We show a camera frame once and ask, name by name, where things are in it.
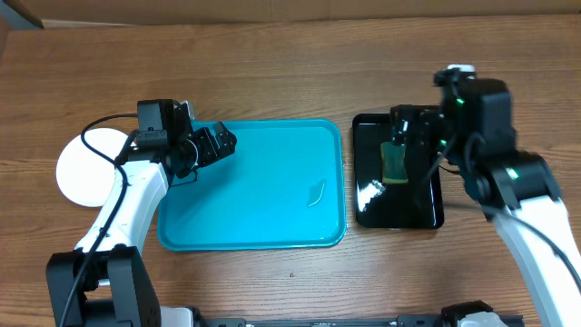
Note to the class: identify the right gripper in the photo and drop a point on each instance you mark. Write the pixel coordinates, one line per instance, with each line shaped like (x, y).
(415, 124)

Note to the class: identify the black water tray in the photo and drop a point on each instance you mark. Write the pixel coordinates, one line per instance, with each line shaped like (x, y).
(410, 205)

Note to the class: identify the teal plastic tray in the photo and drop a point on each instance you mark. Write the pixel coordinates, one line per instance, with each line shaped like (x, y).
(282, 188)

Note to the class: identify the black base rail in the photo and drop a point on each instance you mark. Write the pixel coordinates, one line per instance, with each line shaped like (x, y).
(401, 321)

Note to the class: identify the white plate with orange stain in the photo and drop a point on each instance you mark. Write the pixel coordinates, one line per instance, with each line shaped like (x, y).
(84, 177)

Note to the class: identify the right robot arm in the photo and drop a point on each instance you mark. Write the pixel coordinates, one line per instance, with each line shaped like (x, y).
(516, 191)

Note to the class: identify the green yellow sponge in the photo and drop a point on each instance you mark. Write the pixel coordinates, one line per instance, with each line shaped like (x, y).
(393, 163)

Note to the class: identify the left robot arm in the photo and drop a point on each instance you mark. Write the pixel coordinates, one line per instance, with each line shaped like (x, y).
(103, 280)

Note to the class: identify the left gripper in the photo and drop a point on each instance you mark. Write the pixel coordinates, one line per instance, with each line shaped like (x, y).
(211, 151)

